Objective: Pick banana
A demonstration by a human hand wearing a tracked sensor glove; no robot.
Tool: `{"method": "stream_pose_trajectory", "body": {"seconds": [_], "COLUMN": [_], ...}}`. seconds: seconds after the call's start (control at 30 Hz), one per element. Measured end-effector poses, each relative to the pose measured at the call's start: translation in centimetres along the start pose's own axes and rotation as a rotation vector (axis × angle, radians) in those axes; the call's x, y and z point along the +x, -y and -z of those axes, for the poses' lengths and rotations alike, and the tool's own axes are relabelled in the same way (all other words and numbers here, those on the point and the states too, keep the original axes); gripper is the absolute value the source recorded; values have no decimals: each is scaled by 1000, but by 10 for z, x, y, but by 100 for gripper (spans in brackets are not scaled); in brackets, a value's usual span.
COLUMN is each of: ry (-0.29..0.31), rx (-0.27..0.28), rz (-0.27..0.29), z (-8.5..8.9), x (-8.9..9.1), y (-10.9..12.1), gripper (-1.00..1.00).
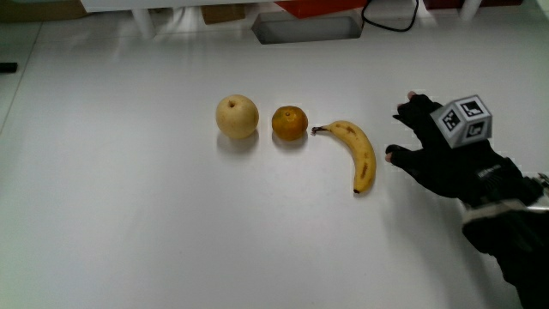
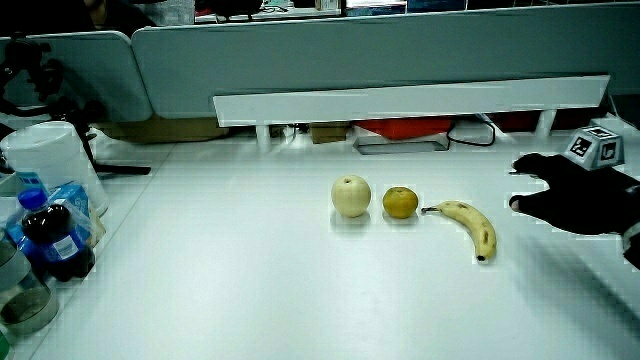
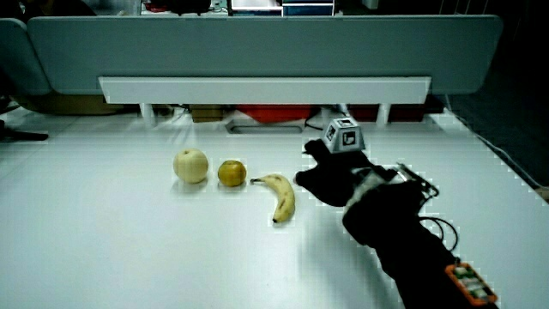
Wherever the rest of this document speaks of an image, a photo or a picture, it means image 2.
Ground person's right hand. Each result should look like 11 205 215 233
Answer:
508 124 640 237

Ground yellow banana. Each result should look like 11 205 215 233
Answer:
421 200 498 263

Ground yellow-orange citrus fruit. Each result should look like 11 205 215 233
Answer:
382 186 420 220

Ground flat grey metal tray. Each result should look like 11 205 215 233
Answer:
352 137 450 156

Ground orange-red object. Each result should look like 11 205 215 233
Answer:
355 117 454 141

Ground white desk shelf riser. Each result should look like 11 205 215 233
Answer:
212 74 612 154

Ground pale round apple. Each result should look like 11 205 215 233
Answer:
330 174 373 219

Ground small cardboard box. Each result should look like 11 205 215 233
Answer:
308 121 351 145

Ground large grey desk partition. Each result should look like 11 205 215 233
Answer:
131 2 640 120

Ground flat brown cardboard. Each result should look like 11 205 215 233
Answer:
94 115 230 145

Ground small grey desk partition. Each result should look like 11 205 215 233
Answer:
0 30 154 124

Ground blue white carton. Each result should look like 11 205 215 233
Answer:
48 182 103 247

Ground cola bottle blue cap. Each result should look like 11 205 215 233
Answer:
17 187 97 283

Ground white plastic container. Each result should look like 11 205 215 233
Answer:
0 120 110 217

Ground glass jar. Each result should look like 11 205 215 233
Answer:
0 227 60 336

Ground black tripod stand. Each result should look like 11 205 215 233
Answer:
0 37 152 177

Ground black cable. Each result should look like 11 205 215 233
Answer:
446 119 497 149

